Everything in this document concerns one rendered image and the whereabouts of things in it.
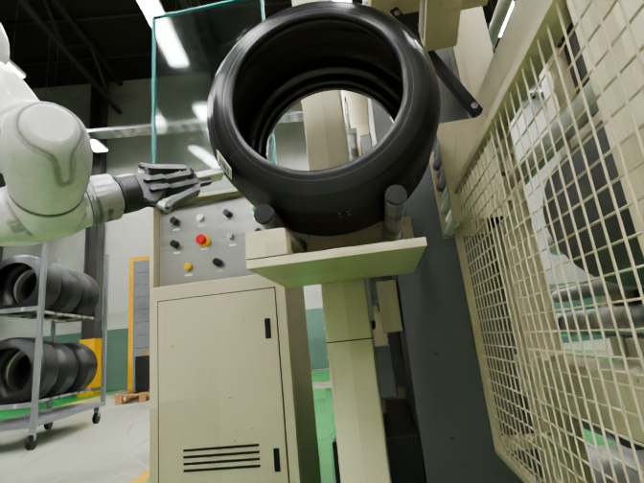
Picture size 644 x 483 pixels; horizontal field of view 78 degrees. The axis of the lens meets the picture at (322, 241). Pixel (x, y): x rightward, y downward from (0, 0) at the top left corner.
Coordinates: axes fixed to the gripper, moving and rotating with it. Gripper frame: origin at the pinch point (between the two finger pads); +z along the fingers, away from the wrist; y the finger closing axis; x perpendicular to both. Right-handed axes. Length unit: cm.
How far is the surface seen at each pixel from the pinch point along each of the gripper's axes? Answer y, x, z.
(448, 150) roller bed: 21, 17, 61
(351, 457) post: 71, -36, 12
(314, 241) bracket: 18.0, -17.0, 29.8
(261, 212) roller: 15.6, 4.9, 2.5
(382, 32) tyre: -2, 36, 36
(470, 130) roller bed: 20, 23, 67
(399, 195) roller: 30.8, 21.5, 20.7
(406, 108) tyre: 16.7, 30.8, 30.1
